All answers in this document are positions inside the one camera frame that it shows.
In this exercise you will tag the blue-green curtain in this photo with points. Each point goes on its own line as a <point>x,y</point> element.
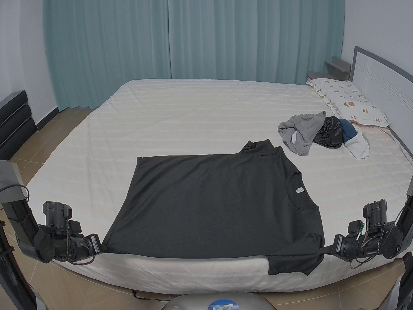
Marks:
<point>106,44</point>
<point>251,27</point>

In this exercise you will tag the white printed pillow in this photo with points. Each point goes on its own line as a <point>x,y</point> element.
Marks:
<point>348,100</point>

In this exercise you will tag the black T-shirt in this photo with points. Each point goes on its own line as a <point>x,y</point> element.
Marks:
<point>209,205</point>

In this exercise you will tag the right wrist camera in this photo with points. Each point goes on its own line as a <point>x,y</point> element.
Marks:
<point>354,228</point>

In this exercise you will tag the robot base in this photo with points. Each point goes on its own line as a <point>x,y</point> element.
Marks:
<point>193,304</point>

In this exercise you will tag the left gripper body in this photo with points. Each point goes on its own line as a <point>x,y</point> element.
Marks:
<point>82,247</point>

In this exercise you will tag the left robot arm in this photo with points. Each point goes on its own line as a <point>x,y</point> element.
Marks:
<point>19,228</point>

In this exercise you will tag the grey bedside table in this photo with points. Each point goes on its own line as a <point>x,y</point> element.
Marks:
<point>335,68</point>

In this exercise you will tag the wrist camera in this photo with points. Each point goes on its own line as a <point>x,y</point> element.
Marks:
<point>75,227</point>
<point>354,228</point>

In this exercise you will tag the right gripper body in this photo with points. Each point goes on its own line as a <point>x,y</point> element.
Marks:
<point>350,247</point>

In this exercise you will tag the grey garment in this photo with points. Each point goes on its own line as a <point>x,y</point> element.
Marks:
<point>306,131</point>

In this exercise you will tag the bed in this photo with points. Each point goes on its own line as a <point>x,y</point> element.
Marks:
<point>193,115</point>

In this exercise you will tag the white garment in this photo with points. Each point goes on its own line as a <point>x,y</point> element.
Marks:
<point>358,145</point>

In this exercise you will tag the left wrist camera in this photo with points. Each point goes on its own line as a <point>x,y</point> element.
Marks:
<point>75,227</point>

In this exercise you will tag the black chest of drawers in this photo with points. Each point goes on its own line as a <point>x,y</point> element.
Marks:
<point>14,121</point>

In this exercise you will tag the dark blue garment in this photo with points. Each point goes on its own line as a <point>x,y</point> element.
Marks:
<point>347,131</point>

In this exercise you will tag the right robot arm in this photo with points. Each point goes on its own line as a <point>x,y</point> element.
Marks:
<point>387,237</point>

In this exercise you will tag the black shiny garment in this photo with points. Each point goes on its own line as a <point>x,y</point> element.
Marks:
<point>330,132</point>

